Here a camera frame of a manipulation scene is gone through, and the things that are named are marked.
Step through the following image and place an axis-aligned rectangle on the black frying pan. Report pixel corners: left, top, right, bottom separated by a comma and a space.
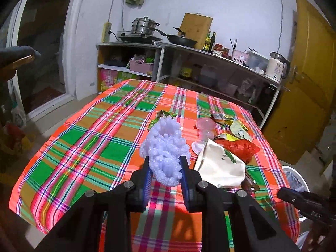
151, 27, 198, 48

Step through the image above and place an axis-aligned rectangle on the yellow snack wrapper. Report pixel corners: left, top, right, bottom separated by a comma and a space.
214, 133, 238, 142

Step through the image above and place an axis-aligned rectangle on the clear plastic cup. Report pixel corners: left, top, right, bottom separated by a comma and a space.
196, 118, 216, 141

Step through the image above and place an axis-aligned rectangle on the pale green food packet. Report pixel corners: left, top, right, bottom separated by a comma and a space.
230, 120, 252, 141

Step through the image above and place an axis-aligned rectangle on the metal kitchen rack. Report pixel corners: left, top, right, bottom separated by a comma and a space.
157, 41, 283, 128

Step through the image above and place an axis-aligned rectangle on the wall power cable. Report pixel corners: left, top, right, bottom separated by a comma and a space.
108, 0, 121, 23

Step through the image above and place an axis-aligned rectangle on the white electric kettle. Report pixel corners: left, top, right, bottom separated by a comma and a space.
265, 52, 291, 83

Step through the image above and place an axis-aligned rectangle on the white wooden shelf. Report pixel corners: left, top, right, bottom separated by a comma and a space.
96, 42, 164, 94

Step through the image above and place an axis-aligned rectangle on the yellow wooden door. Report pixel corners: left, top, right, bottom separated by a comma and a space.
262, 0, 336, 164

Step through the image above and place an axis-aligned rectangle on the black induction cooker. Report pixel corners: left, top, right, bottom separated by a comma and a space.
117, 31, 163, 44

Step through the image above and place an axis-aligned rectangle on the lavender knobbly plastic toy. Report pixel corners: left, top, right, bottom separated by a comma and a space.
140, 116, 191, 188

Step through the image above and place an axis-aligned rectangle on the steel steamer pot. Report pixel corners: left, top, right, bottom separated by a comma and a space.
131, 17, 160, 35

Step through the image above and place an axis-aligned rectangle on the brown wrapper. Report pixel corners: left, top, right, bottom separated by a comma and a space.
243, 172, 260, 193

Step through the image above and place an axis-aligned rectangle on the wooden cutting board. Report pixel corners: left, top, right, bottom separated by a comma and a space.
178, 13, 213, 50

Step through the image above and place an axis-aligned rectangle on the white paper bag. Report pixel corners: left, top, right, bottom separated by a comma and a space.
194, 139, 246, 189

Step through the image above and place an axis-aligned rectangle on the clear plastic lid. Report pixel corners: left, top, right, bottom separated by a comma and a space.
191, 140, 208, 155

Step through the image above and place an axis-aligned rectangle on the yellow power strip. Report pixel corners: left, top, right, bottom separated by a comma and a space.
102, 22, 112, 43

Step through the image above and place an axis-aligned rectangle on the red plastic bag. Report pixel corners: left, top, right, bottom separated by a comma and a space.
215, 139, 260, 163

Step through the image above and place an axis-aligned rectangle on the pink plastic basket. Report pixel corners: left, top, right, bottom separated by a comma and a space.
130, 58, 155, 75

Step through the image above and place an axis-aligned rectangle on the pink chopstick holder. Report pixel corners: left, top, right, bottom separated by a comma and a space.
231, 50, 249, 64

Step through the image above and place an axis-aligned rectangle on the plaid tablecloth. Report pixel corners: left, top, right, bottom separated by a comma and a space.
9, 79, 300, 252

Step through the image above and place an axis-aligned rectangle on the yellow label oil bottle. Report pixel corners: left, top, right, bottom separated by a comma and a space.
203, 31, 212, 51

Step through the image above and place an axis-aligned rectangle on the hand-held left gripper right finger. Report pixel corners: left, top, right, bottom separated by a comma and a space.
179, 155, 302, 252

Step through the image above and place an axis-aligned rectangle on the green printed carton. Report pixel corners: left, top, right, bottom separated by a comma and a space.
117, 71, 152, 84

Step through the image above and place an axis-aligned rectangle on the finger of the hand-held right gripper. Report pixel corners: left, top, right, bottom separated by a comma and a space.
277, 187, 307, 209

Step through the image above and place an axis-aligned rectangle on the golden snack bag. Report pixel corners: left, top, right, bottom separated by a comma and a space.
211, 113, 248, 132

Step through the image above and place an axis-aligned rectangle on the small green wrapper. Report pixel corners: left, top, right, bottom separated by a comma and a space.
157, 110, 179, 119

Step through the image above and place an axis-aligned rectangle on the white plastic jug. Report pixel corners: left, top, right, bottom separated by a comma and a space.
199, 66, 218, 87

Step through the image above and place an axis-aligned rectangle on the clear storage container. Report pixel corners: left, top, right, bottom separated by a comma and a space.
247, 51, 270, 70

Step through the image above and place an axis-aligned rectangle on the white trash bin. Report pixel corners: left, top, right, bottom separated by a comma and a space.
281, 165, 311, 222

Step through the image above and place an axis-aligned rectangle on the pink printed carton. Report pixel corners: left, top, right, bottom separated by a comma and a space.
98, 68, 122, 92

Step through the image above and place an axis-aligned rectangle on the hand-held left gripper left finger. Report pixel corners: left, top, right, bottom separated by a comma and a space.
34, 155, 158, 252

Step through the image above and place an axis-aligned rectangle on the dark grey cloth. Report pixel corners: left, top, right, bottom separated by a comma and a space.
0, 46, 41, 69

